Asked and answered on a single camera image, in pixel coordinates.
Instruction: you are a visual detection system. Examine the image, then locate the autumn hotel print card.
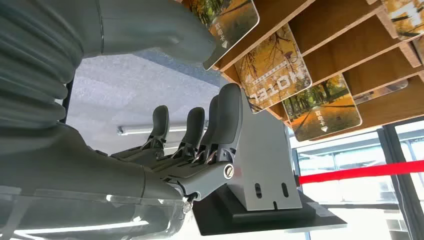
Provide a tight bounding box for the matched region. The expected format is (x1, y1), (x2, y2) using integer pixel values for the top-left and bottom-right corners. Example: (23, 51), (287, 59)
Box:
(234, 23), (313, 115)

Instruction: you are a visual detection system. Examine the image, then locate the autumn tree print card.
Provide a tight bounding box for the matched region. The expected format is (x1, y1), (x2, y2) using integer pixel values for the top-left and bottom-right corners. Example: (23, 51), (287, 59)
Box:
(181, 0), (261, 71)
(352, 79), (409, 106)
(380, 0), (424, 42)
(281, 73), (363, 143)

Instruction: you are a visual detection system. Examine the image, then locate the wooden card rack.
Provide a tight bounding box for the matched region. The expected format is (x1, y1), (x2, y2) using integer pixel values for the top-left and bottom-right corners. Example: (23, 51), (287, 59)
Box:
(178, 0), (424, 143)

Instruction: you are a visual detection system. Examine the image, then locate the clear acrylic plate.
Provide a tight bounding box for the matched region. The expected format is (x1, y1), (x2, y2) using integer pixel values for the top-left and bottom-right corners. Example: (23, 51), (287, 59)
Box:
(0, 185), (194, 240)

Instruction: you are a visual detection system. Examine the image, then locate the white tube ceiling light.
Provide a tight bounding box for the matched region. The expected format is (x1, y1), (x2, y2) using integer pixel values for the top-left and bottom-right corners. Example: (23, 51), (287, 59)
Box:
(116, 121), (210, 136)

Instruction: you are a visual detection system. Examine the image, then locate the red barrier tape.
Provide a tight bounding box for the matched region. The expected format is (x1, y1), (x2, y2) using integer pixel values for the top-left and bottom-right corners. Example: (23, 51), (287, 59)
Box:
(298, 159), (424, 186)

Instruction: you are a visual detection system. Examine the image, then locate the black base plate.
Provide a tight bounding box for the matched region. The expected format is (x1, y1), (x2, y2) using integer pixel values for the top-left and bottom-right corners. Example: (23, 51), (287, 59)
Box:
(192, 184), (348, 237)

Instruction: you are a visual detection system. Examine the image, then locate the grey metal stand bracket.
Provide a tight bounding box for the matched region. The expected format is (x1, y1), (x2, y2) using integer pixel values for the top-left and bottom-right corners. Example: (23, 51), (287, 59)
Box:
(227, 88), (303, 212)

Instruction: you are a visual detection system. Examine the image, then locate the dark window frame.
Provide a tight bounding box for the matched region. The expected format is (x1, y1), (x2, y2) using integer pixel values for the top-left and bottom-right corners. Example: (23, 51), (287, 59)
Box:
(290, 115), (424, 240)

